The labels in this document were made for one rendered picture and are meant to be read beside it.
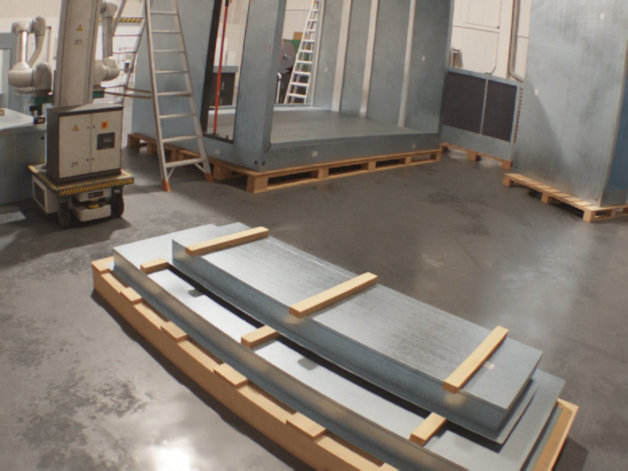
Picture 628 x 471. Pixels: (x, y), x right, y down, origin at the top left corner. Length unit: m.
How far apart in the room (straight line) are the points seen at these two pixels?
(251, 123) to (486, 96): 4.53
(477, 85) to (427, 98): 1.13
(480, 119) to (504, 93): 0.64
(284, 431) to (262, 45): 3.49
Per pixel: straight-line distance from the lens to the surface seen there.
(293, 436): 1.62
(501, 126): 7.93
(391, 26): 7.72
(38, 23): 4.33
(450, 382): 1.44
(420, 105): 7.36
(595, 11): 6.46
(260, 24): 4.47
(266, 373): 1.73
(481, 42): 12.37
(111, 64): 4.19
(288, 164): 4.70
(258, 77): 4.43
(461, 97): 8.09
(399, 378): 1.58
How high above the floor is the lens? 1.23
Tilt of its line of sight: 19 degrees down
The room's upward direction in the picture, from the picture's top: 6 degrees clockwise
